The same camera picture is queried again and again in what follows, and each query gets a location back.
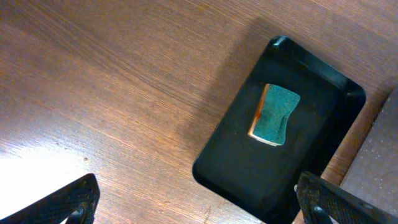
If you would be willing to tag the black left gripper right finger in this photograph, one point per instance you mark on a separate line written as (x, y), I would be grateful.
(323, 202)

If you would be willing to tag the green and pink sponge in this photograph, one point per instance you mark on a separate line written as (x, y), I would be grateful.
(269, 124)

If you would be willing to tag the black plastic tray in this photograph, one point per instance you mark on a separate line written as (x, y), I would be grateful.
(290, 116)

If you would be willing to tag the brown serving tray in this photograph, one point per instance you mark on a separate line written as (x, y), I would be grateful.
(372, 176)

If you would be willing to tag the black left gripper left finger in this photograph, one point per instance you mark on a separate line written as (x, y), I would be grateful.
(73, 203)

